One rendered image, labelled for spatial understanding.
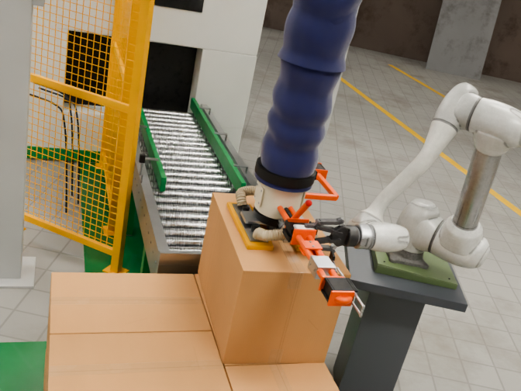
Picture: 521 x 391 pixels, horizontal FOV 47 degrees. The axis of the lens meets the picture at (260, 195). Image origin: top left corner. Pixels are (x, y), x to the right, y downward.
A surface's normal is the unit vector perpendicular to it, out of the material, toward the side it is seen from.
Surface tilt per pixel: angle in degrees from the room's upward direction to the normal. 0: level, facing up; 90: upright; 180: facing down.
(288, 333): 90
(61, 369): 0
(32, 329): 0
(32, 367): 0
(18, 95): 90
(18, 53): 90
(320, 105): 76
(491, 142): 114
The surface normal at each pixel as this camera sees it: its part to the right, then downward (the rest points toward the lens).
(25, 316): 0.19, -0.90
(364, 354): -0.08, 0.40
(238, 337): 0.24, 0.44
